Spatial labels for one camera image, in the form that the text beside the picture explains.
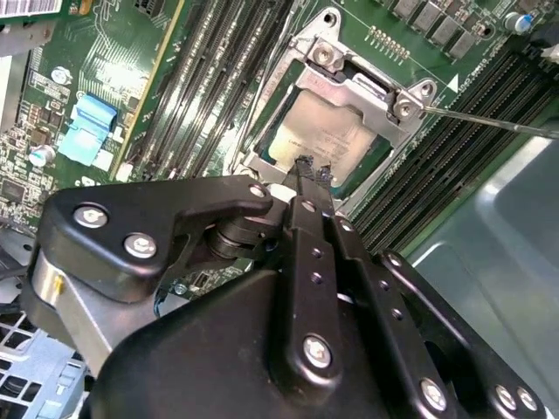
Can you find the metal socket cover frame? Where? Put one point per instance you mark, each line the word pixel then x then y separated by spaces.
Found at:
pixel 349 94

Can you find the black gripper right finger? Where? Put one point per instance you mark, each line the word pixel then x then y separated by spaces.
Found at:
pixel 393 314

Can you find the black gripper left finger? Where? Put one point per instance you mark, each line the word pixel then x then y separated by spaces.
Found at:
pixel 131 209

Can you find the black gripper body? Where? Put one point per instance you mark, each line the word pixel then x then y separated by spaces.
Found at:
pixel 196 362

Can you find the silver CPU with green rim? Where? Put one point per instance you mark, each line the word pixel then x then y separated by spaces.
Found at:
pixel 323 131

